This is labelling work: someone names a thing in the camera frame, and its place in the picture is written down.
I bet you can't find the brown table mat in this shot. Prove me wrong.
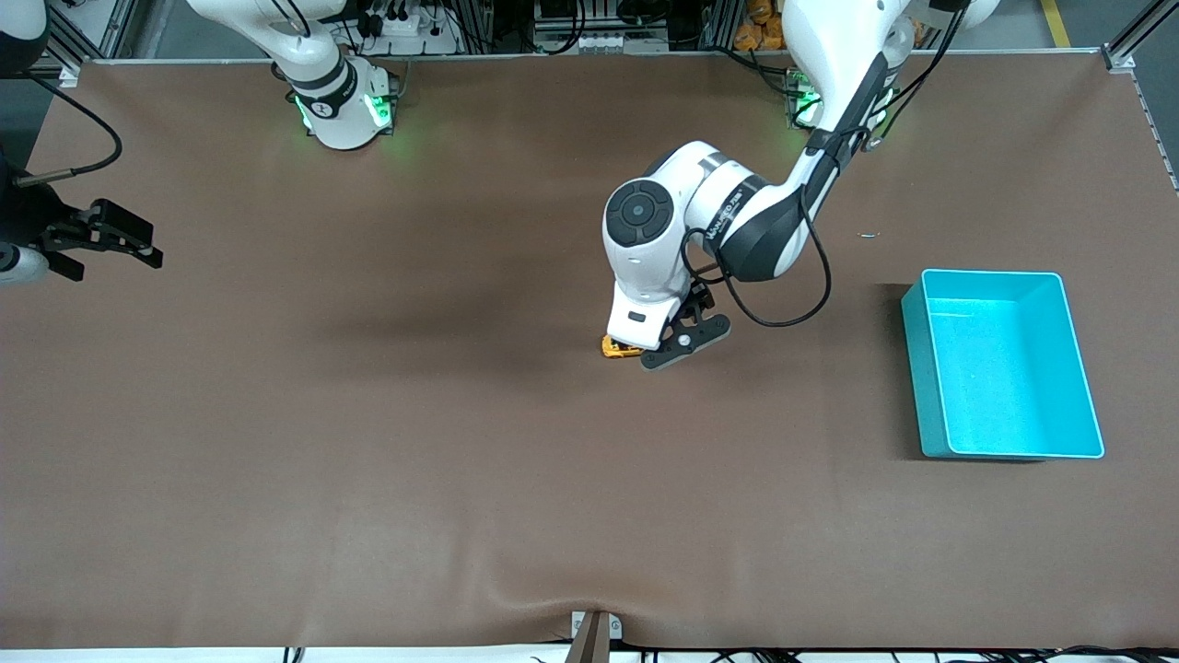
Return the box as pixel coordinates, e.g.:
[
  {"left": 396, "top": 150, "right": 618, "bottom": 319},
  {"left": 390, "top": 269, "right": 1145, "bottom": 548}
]
[{"left": 0, "top": 51, "right": 1179, "bottom": 650}]

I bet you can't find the orange snack pile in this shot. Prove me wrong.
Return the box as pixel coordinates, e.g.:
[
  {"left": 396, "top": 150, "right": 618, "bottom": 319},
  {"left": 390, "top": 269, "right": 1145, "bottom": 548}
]
[{"left": 734, "top": 0, "right": 784, "bottom": 52}]

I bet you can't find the grey electronics box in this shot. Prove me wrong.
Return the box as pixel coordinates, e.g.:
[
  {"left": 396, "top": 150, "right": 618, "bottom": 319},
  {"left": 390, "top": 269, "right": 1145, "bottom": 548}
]
[{"left": 532, "top": 0, "right": 671, "bottom": 54}]

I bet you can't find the turquoise plastic bin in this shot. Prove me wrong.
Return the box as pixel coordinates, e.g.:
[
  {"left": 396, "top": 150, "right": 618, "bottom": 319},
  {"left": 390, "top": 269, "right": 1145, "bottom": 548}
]
[{"left": 901, "top": 268, "right": 1105, "bottom": 460}]

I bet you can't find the white power strip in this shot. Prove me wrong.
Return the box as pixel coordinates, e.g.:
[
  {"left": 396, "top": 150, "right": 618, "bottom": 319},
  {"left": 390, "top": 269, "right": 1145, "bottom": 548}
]
[{"left": 364, "top": 0, "right": 461, "bottom": 56}]

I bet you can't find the aluminium frame post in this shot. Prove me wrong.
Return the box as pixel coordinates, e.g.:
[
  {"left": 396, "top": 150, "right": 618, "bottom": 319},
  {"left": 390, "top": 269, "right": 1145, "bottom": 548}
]
[
  {"left": 1101, "top": 0, "right": 1179, "bottom": 73},
  {"left": 51, "top": 0, "right": 139, "bottom": 61}
]

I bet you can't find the metal table edge bracket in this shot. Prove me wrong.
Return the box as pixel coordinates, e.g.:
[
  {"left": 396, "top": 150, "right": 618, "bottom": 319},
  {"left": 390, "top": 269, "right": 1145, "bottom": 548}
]
[{"left": 571, "top": 611, "right": 624, "bottom": 641}]

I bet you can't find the brown strap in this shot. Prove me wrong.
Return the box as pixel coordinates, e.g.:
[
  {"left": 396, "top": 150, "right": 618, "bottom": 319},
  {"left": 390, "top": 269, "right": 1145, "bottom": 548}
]
[{"left": 564, "top": 612, "right": 611, "bottom": 663}]

